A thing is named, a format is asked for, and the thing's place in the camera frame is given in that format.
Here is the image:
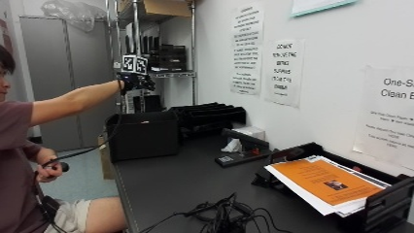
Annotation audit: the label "black cylindrical handle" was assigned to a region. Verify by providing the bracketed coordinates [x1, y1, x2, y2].
[51, 162, 70, 173]

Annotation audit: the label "white marker cube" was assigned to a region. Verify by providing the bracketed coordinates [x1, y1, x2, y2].
[120, 53, 151, 76]

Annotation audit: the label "black stacked trays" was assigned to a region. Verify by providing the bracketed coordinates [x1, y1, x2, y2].
[148, 44, 189, 73]

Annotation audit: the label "the person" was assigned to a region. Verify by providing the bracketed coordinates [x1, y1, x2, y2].
[0, 44, 130, 233]

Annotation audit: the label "black pouch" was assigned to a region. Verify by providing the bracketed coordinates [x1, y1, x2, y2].
[39, 195, 63, 224]

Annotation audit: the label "black fabric storage box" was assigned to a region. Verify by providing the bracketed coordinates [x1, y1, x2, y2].
[106, 111, 181, 163]

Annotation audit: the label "black desktop file sorter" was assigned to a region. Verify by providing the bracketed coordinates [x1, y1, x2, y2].
[168, 102, 248, 138]

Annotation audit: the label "grey metal cabinet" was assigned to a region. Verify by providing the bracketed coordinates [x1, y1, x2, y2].
[19, 16, 119, 152]

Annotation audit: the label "cardboard box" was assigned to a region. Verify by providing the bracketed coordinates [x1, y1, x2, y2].
[118, 0, 193, 18]

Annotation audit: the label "tall white text notice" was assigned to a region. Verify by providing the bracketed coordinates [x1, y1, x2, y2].
[229, 1, 265, 96]

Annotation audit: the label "clear plastic bag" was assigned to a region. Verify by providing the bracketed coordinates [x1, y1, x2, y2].
[40, 0, 110, 33]

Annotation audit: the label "white tissue box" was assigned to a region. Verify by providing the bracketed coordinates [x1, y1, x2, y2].
[220, 125, 267, 153]

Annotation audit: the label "black stapler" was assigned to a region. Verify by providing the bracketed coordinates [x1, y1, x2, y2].
[213, 127, 275, 169]

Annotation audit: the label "white bold text notice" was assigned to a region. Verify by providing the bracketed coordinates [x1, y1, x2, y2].
[265, 39, 305, 109]

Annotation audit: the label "stack of white papers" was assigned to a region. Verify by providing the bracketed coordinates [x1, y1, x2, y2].
[263, 154, 392, 217]

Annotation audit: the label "orange flyer sheet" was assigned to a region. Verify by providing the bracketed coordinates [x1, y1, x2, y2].
[271, 158, 385, 207]

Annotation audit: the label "black paper tray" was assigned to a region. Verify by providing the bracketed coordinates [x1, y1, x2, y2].
[252, 142, 414, 233]

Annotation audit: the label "metal wire shelving rack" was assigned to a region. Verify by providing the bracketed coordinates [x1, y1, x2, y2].
[106, 0, 199, 115]

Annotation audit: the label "black glove cable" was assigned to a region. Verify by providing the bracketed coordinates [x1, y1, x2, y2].
[40, 113, 124, 169]

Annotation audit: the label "tangle of black cables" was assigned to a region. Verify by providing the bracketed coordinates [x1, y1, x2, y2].
[139, 192, 296, 233]

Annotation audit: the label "teal edged wall sheet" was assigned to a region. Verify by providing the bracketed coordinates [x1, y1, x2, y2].
[292, 0, 360, 17]

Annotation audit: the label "large white wall notice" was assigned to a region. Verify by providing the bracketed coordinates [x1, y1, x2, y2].
[352, 65, 414, 172]

